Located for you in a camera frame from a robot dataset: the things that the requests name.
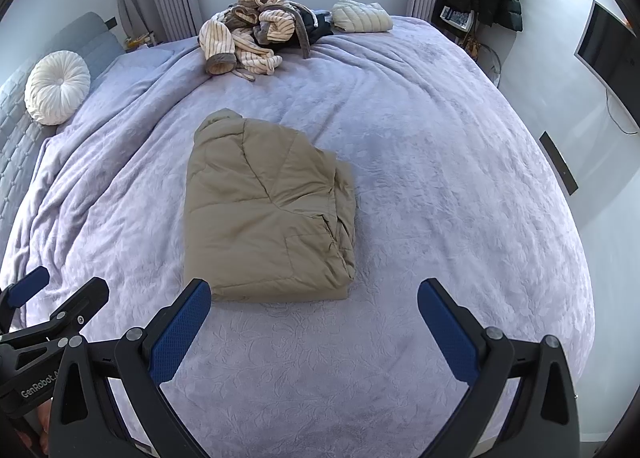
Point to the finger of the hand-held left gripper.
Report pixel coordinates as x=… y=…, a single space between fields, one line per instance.
x=30 y=284
x=87 y=300

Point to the cream striped robe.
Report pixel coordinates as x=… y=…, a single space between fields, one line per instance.
x=220 y=38

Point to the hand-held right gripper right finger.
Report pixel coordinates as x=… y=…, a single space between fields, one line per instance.
x=447 y=333

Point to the wall-mounted television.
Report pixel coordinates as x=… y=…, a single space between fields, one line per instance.
x=605 y=53

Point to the folded cream puffer jacket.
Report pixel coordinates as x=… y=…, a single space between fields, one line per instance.
x=360 y=16

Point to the lilac fleece blanket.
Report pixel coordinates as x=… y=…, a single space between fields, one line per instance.
x=425 y=138

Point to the grey padded headboard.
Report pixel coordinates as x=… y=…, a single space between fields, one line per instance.
x=75 y=33

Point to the round white pillow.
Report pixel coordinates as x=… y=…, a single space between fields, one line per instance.
x=57 y=86

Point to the cluttered bedside table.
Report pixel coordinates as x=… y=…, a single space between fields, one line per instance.
x=137 y=41

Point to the coat rack shelf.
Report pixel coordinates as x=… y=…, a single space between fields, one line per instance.
x=457 y=17

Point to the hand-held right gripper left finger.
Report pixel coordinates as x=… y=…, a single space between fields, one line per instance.
x=180 y=333

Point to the black wall strip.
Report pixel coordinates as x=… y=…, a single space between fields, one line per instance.
x=559 y=163

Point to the beige puffer jacket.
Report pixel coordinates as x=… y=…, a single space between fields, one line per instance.
x=260 y=218

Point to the black garment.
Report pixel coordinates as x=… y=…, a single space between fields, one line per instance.
x=320 y=31

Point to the person's left hand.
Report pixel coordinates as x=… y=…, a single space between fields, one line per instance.
x=44 y=423

